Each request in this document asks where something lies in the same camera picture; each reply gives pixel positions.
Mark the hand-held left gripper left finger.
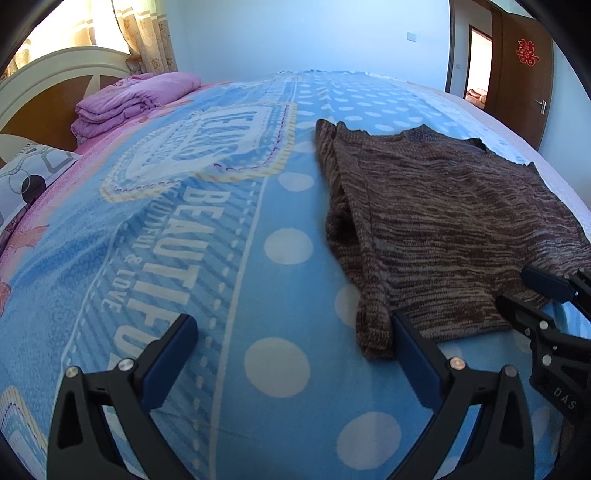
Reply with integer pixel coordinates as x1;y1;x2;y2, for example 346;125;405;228
46;314;199;480

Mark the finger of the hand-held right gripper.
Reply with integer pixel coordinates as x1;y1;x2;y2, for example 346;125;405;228
521;267;591;319
496;295;591;380

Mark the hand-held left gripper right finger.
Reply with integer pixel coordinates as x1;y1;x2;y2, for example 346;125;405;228
390;313;536;480

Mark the brown knitted sweater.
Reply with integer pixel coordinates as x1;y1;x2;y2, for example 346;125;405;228
314;119;591;361

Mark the blue pink printed bed sheet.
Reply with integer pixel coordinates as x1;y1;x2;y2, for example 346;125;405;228
0;69;591;480

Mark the brown wooden door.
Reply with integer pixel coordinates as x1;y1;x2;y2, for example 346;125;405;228
489;9;555;151

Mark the grey patterned pillow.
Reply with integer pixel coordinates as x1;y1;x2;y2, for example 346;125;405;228
0;143;84;241

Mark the red paper door decoration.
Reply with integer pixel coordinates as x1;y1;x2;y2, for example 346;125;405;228
516;39;540;66

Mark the folded pink quilt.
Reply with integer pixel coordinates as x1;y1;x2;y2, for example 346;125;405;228
71;71;203;145

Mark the cream and wood headboard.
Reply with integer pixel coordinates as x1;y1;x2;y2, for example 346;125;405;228
0;46;132;162

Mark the beige patterned curtain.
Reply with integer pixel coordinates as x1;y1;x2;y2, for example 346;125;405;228
9;0;130;70
111;0;178;77

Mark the brown door frame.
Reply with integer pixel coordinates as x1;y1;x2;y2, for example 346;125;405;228
445;0;495;100

